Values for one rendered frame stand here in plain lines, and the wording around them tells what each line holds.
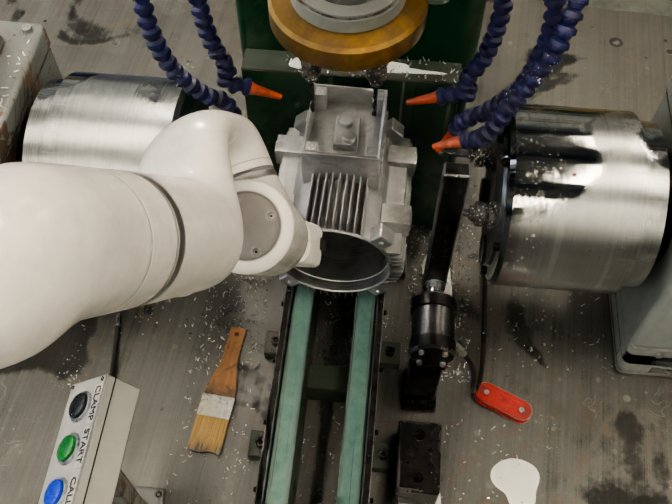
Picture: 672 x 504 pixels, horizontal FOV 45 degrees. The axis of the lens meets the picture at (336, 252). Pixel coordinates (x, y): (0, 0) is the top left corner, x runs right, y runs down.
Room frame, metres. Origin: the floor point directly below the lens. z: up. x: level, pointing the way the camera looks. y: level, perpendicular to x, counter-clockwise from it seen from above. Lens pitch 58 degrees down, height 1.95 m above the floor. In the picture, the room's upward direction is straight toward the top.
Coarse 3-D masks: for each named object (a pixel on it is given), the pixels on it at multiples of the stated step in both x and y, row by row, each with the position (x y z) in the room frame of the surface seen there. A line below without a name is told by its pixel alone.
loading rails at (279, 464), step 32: (288, 288) 0.58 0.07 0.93; (288, 320) 0.53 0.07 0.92; (288, 352) 0.48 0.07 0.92; (352, 352) 0.48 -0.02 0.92; (384, 352) 0.53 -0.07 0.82; (288, 384) 0.43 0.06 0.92; (320, 384) 0.46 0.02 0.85; (352, 384) 0.43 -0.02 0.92; (288, 416) 0.39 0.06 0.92; (352, 416) 0.39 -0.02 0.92; (256, 448) 0.38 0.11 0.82; (288, 448) 0.34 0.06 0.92; (352, 448) 0.34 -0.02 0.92; (384, 448) 0.37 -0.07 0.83; (288, 480) 0.30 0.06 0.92; (352, 480) 0.30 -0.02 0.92
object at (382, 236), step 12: (300, 120) 0.76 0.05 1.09; (396, 120) 0.75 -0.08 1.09; (396, 132) 0.73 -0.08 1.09; (372, 228) 0.58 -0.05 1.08; (384, 228) 0.57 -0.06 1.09; (372, 240) 0.56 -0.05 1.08; (384, 240) 0.56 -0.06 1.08; (288, 276) 0.57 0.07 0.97; (372, 288) 0.56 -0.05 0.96; (384, 288) 0.56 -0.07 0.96
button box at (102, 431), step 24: (96, 384) 0.36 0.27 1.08; (120, 384) 0.37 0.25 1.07; (96, 408) 0.33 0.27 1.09; (120, 408) 0.34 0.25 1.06; (72, 432) 0.31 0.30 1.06; (96, 432) 0.31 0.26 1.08; (120, 432) 0.31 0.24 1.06; (72, 456) 0.28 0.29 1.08; (96, 456) 0.28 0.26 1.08; (120, 456) 0.29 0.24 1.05; (48, 480) 0.26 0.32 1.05; (72, 480) 0.25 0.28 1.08; (96, 480) 0.26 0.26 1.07
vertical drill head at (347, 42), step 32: (288, 0) 0.71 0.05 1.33; (320, 0) 0.69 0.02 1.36; (352, 0) 0.68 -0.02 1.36; (384, 0) 0.69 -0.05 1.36; (416, 0) 0.71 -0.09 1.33; (288, 32) 0.66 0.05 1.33; (320, 32) 0.66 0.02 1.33; (352, 32) 0.66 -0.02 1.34; (384, 32) 0.66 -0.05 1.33; (416, 32) 0.67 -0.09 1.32; (320, 64) 0.64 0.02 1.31; (352, 64) 0.63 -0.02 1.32; (384, 64) 0.65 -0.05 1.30
